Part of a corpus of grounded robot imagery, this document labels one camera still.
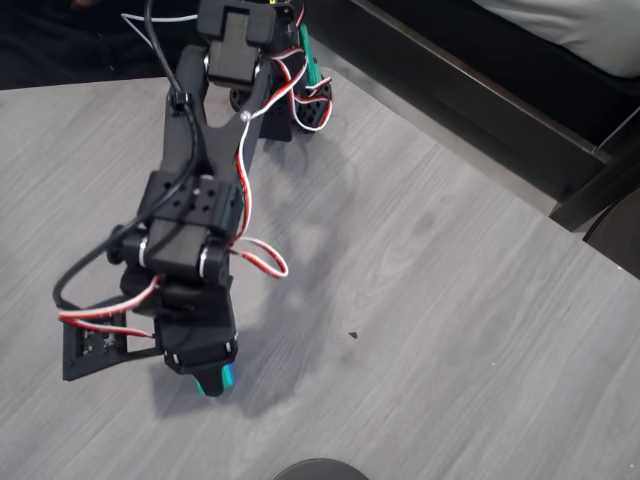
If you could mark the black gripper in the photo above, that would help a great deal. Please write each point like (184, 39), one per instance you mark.
(200, 354)

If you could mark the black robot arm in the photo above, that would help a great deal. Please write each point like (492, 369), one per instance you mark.
(185, 150)

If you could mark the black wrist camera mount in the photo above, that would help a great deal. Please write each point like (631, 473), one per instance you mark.
(87, 350)

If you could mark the green block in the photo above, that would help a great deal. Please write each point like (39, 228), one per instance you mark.
(199, 388)

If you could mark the dark round object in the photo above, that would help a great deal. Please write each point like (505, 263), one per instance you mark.
(322, 471)
(620, 235)

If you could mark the white bedding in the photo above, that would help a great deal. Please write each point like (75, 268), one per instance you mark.
(575, 30)

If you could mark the dark wooden bed frame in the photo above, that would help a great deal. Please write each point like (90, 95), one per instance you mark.
(480, 90)

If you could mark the blue block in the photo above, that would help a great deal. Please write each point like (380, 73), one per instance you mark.
(228, 370)

